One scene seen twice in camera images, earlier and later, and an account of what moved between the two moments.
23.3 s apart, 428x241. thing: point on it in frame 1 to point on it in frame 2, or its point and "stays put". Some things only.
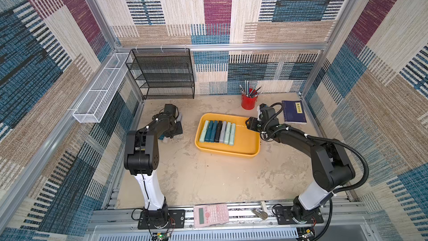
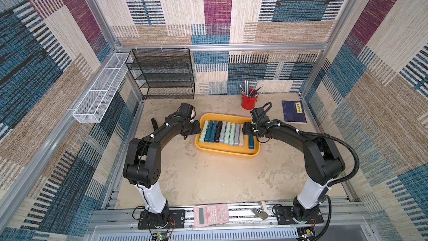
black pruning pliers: [218, 133] stays put
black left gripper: [179, 131] to [197, 130]
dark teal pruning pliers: [213, 131] stays put
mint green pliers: [232, 133] stays put
